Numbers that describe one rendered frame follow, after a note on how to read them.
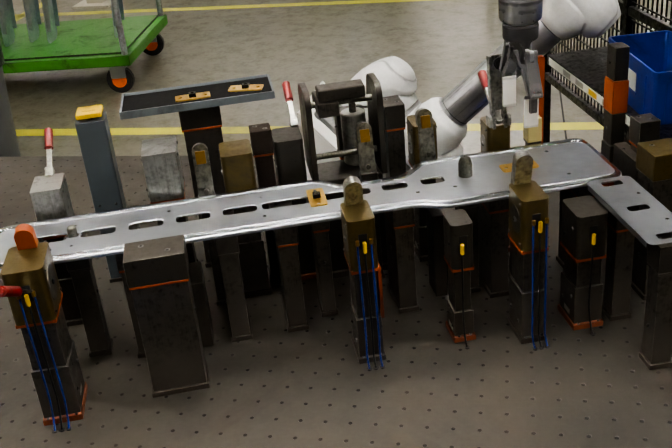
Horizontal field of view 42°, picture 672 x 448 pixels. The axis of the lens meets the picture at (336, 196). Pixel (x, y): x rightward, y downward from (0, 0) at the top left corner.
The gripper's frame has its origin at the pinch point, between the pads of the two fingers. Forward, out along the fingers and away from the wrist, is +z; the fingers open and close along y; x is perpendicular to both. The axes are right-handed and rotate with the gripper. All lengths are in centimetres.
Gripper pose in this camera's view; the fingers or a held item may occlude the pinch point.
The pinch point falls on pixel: (519, 111)
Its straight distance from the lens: 199.5
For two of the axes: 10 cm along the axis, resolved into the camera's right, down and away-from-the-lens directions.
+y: 1.7, 4.3, -8.9
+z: 0.9, 8.9, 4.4
